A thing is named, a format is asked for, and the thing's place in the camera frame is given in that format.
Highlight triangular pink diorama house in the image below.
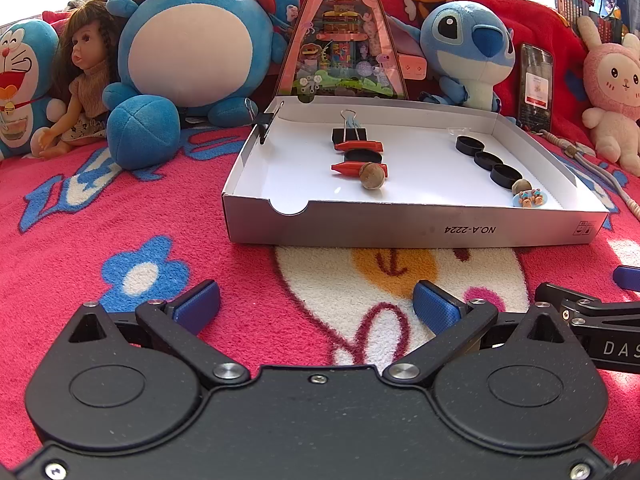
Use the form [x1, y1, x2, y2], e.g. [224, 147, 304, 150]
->
[274, 0, 408, 102]

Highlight small pink box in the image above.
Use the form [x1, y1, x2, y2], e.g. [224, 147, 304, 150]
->
[395, 52, 428, 81]

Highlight small black binder clip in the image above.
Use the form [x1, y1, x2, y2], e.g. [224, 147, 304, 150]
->
[245, 100, 286, 146]

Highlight grey lanyard strap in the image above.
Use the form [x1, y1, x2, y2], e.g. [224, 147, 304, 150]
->
[537, 130, 640, 221]

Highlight pink bunny plush toy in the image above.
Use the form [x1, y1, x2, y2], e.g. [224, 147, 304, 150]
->
[576, 15, 640, 163]

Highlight brown-haired baby doll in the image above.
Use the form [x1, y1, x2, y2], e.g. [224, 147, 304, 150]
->
[30, 0, 123, 161]

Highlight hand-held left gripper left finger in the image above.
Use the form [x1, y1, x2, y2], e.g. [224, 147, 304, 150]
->
[52, 280, 251, 387]

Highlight white cardboard box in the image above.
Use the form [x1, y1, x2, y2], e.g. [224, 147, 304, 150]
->
[221, 97, 610, 248]

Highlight round blue mouse plush toy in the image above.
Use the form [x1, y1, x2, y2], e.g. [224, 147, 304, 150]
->
[102, 0, 301, 171]

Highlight blue paper bag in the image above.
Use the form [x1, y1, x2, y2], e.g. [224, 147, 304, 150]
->
[590, 0, 640, 41]

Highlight blue cat plush toy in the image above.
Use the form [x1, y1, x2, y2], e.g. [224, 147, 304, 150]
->
[0, 19, 68, 161]

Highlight black smartphone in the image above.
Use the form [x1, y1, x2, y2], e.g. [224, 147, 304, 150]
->
[517, 43, 555, 133]

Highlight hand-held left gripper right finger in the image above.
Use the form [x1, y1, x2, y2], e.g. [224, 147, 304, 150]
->
[382, 281, 581, 386]

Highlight blue alien plush toy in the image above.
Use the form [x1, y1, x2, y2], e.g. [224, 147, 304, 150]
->
[385, 0, 516, 111]

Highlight red plastic tube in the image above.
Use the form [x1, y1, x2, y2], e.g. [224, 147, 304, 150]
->
[330, 161, 388, 178]
[334, 140, 385, 153]

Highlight bear figurines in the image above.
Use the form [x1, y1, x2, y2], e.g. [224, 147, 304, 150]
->
[512, 188, 547, 209]

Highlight pink printed blanket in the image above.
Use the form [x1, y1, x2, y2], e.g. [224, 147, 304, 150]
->
[0, 10, 640, 411]

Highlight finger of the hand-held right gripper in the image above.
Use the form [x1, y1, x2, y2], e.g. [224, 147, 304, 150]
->
[534, 282, 603, 311]
[613, 265, 640, 292]

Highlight black round lid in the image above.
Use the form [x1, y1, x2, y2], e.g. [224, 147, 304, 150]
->
[456, 135, 486, 156]
[473, 150, 503, 171]
[490, 163, 523, 189]

